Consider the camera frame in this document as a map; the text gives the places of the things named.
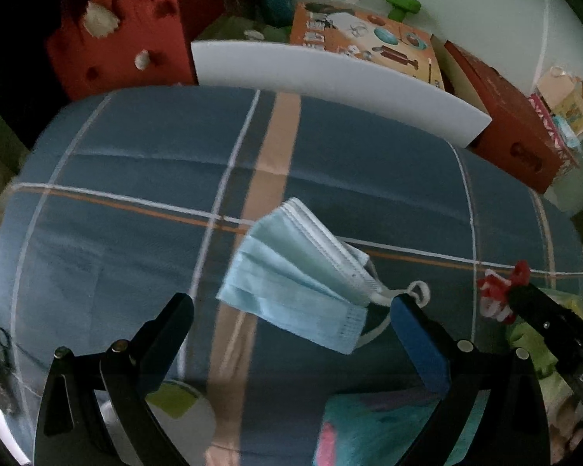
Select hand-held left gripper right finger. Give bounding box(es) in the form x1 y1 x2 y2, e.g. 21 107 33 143
391 294 550 466

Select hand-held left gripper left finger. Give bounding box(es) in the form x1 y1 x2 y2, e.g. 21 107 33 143
34 292 195 466

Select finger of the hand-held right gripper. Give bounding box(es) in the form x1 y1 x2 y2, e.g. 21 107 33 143
509 282 583 376

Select red and white hair tie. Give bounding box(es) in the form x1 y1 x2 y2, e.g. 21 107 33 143
477 261 531 324

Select blue face mask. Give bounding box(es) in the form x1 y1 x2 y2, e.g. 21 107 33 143
216 197 431 355

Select large light green tissue pack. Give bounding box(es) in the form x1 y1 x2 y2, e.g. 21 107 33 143
507 289 583 400

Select white bottle with green label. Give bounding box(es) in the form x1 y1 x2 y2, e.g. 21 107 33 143
96 380 220 466

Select teal wipes packet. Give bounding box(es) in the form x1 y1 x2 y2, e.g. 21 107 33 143
313 392 492 466

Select blue plaid bed sheet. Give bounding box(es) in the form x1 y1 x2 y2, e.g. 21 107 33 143
0 85 583 466

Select red patterned gift box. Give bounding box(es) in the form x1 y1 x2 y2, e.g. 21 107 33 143
529 94 582 172

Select light blue wipes pack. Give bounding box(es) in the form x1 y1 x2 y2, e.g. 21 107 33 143
551 115 583 150

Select red cardboard box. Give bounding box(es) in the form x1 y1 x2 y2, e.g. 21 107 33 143
443 41 563 195

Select red felt tote bag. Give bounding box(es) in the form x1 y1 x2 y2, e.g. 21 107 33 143
45 0 225 101

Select white foam board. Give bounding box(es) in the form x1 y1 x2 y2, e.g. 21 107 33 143
190 41 493 149

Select orange toy box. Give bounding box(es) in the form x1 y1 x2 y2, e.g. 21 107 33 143
288 2 446 91

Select green plastic toy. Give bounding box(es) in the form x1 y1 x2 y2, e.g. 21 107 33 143
383 0 422 23

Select yellow gift box with handle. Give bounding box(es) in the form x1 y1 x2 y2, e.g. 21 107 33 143
536 65 583 139

